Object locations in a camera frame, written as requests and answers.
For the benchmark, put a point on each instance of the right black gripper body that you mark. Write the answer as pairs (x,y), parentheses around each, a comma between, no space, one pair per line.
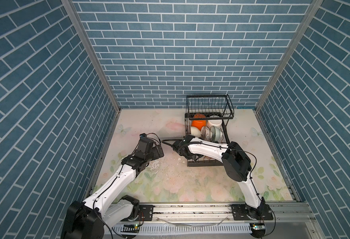
(192,158)

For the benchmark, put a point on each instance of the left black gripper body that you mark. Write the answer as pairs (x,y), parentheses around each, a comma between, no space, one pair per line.
(153,154)

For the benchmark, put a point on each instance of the cream plain bowl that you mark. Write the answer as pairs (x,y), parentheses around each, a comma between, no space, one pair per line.
(195,131)

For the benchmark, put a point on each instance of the orange square bowl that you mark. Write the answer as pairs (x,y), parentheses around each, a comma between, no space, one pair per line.
(199,121)

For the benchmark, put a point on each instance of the green ringed bowl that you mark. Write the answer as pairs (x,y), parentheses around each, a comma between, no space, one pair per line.
(217,134)

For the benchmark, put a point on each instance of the red starburst patterned bowl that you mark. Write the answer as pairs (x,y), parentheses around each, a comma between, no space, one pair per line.
(206,133)

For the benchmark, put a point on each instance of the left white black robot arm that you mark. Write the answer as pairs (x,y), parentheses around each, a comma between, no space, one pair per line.
(85,219)

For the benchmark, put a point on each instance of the black wire dish rack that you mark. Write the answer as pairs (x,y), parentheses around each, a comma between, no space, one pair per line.
(207,116)

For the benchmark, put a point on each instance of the white slotted cable duct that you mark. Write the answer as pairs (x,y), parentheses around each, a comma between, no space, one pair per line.
(173,230)

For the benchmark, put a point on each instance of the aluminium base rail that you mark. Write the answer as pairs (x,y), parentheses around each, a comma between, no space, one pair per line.
(281,220)

